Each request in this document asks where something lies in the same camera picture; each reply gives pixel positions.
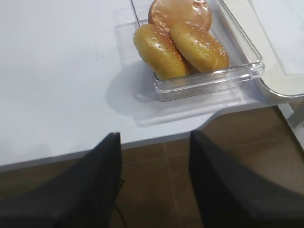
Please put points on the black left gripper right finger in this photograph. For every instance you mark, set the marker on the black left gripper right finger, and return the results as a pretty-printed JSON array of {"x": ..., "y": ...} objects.
[{"x": 230, "y": 195}]

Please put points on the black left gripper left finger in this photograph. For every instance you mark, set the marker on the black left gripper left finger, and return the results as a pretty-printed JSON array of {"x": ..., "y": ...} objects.
[{"x": 83, "y": 196}]

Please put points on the right sesame bun top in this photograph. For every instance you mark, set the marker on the right sesame bun top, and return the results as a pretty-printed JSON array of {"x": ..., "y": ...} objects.
[{"x": 199, "y": 47}]

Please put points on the sesame bun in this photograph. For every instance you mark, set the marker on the sesame bun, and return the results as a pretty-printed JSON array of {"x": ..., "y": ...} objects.
[
  {"x": 156, "y": 48},
  {"x": 199, "y": 47}
]

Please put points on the clear bun container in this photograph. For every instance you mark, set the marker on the clear bun container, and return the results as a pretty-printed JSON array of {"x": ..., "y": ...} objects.
[{"x": 245, "y": 62}]

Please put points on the left sesame bun top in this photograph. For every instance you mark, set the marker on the left sesame bun top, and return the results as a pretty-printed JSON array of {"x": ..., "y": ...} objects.
[{"x": 156, "y": 48}]

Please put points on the white metal tray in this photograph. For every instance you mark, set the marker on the white metal tray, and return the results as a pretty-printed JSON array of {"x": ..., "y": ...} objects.
[{"x": 276, "y": 28}]

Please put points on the flat orange bun bottom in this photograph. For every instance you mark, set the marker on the flat orange bun bottom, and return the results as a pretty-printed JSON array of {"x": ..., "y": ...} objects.
[{"x": 166, "y": 13}]

